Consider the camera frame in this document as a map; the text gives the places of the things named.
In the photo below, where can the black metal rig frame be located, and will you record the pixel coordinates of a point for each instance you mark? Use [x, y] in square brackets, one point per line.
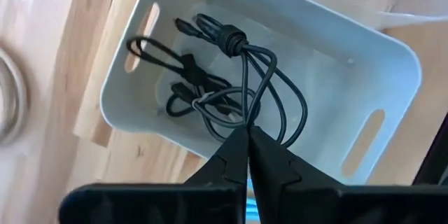
[437, 154]

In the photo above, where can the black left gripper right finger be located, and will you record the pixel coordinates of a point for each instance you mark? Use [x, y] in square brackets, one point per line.
[276, 168]

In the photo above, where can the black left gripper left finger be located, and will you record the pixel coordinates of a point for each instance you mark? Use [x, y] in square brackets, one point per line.
[231, 161]

